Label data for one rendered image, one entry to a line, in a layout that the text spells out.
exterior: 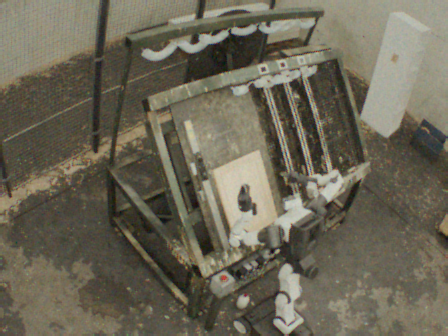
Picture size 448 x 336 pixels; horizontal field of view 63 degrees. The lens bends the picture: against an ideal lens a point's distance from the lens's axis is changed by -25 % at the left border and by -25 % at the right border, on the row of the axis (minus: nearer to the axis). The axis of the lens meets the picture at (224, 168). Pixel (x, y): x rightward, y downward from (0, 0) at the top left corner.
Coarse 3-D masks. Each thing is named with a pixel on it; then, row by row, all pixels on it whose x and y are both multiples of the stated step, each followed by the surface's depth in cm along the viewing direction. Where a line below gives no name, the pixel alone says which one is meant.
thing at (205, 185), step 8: (184, 128) 317; (192, 128) 318; (192, 144) 318; (192, 152) 319; (200, 176) 322; (200, 184) 326; (208, 184) 325; (208, 192) 325; (208, 200) 326; (208, 208) 329; (216, 208) 329; (216, 216) 329; (216, 224) 329; (216, 232) 332; (224, 232) 333; (224, 240) 333; (224, 248) 333
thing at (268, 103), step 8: (264, 64) 349; (264, 72) 348; (280, 72) 340; (272, 80) 344; (264, 88) 352; (264, 96) 355; (264, 104) 358; (272, 104) 357; (272, 112) 356; (272, 120) 358; (272, 128) 361; (280, 128) 361; (280, 136) 361; (280, 144) 361; (280, 152) 364; (288, 152) 365; (280, 160) 367; (288, 160) 366; (288, 168) 365; (288, 184) 370; (288, 192) 373; (296, 192) 371
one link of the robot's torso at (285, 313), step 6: (300, 288) 342; (282, 294) 336; (276, 300) 342; (282, 300) 335; (276, 306) 354; (282, 306) 343; (288, 306) 348; (282, 312) 350; (288, 312) 351; (294, 312) 360; (276, 318) 356; (282, 318) 352; (288, 318) 353; (294, 318) 357; (288, 324) 356
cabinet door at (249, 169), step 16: (240, 160) 344; (256, 160) 353; (224, 176) 336; (240, 176) 344; (256, 176) 353; (224, 192) 336; (256, 192) 353; (224, 208) 336; (272, 208) 362; (256, 224) 353
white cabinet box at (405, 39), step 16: (400, 16) 539; (400, 32) 538; (416, 32) 515; (384, 48) 574; (400, 48) 551; (416, 48) 529; (384, 64) 588; (400, 64) 564; (416, 64) 595; (384, 80) 601; (400, 80) 577; (368, 96) 639; (384, 96) 614; (400, 96) 589; (368, 112) 653; (384, 112) 627; (400, 112) 662; (384, 128) 639
